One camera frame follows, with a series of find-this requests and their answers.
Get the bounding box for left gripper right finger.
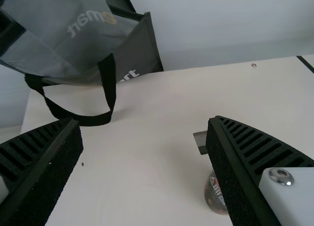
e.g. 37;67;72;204
206;115;314;226

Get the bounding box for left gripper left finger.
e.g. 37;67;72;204
0;117;84;226

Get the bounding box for dark coffee bottle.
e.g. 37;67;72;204
203;170;228;216

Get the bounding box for black strip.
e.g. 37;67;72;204
295;55;314;74

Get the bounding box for dark grey bag with straps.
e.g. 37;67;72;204
0;0;164;127

